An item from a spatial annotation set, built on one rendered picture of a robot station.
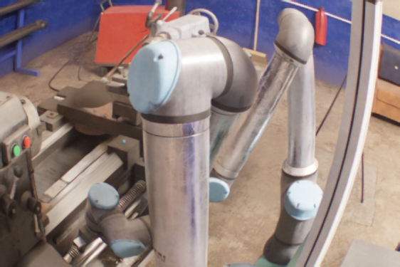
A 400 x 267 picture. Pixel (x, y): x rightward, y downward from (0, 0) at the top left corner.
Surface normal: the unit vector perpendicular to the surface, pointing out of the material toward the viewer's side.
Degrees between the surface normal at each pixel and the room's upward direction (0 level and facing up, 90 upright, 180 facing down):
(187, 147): 80
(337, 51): 90
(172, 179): 83
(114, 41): 90
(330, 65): 90
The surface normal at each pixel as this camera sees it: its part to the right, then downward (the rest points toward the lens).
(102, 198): 0.27, -0.68
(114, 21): -0.07, 0.47
